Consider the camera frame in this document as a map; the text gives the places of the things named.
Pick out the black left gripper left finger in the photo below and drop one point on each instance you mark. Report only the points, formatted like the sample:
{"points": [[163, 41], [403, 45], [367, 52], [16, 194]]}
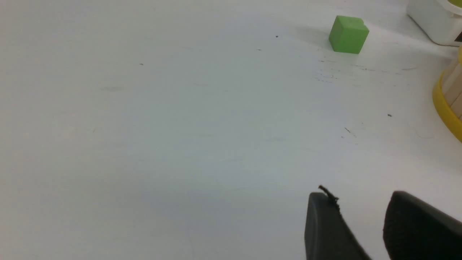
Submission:
{"points": [[327, 235]]}

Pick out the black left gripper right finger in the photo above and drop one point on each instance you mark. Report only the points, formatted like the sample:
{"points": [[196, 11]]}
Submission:
{"points": [[415, 230]]}

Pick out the green cube block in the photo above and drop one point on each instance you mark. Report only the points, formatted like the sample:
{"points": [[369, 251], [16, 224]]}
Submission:
{"points": [[348, 34]]}

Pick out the green lidded white storage box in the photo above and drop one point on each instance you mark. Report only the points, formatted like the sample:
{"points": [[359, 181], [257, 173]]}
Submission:
{"points": [[440, 20]]}

